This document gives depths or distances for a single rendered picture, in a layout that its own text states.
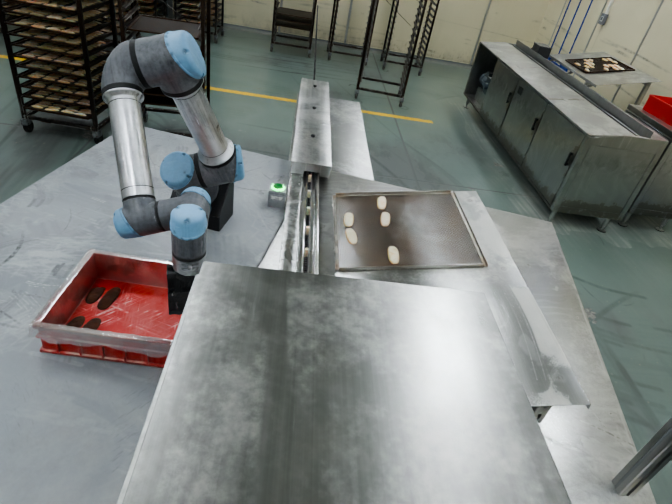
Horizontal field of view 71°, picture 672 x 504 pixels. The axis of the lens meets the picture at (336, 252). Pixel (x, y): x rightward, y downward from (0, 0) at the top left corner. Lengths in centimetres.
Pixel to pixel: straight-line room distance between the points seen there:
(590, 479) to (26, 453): 129
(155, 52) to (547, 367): 124
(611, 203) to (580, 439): 315
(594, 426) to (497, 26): 803
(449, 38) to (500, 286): 756
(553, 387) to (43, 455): 117
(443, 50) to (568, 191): 520
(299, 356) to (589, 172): 367
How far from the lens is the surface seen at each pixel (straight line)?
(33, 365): 141
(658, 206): 489
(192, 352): 71
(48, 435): 127
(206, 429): 64
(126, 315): 147
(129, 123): 127
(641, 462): 137
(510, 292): 156
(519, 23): 920
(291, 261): 161
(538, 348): 141
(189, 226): 105
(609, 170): 427
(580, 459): 145
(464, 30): 894
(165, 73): 130
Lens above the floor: 183
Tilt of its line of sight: 35 degrees down
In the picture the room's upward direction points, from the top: 11 degrees clockwise
